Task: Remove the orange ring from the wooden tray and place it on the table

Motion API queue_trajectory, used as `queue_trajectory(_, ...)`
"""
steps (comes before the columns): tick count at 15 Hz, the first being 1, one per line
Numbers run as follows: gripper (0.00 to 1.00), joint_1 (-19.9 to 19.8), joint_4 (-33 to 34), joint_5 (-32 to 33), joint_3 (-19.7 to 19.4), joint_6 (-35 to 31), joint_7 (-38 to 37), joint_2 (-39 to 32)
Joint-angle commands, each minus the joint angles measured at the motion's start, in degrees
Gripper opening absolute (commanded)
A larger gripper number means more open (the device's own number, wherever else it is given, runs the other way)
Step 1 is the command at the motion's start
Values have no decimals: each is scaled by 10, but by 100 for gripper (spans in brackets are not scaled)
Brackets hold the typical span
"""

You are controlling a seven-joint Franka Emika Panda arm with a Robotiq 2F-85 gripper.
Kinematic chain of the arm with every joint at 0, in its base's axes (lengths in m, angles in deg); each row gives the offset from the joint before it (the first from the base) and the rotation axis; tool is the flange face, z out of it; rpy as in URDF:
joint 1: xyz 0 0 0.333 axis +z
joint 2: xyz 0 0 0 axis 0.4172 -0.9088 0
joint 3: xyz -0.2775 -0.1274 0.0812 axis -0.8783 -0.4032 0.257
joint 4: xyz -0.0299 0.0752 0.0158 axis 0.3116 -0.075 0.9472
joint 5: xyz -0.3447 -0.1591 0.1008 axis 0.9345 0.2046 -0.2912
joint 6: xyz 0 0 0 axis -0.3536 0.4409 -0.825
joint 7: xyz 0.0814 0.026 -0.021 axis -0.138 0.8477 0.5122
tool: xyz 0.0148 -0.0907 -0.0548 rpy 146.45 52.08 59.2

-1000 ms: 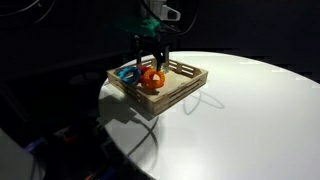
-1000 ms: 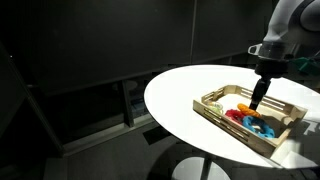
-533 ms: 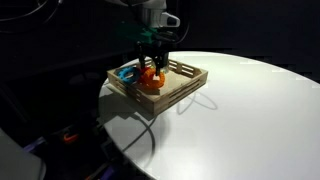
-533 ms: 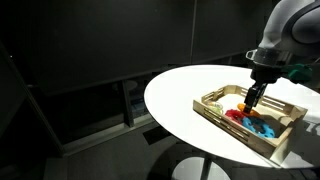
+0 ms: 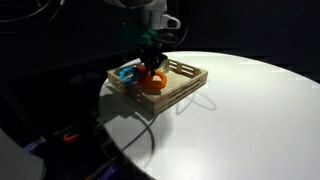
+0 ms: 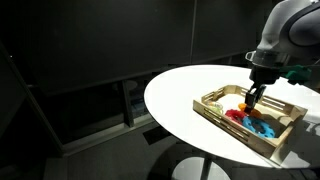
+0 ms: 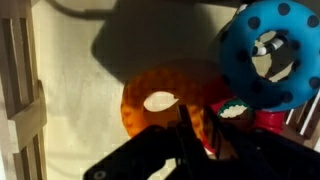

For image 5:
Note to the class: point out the wooden slatted tray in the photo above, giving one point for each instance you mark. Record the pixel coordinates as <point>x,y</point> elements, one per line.
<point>166,100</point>

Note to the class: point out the orange black floor device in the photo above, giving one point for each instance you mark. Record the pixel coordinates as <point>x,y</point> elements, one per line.
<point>70,137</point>

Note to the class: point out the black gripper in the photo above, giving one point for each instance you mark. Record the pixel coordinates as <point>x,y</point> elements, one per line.
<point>150,51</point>

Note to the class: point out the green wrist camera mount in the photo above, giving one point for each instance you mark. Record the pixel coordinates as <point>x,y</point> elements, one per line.
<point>146,36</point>

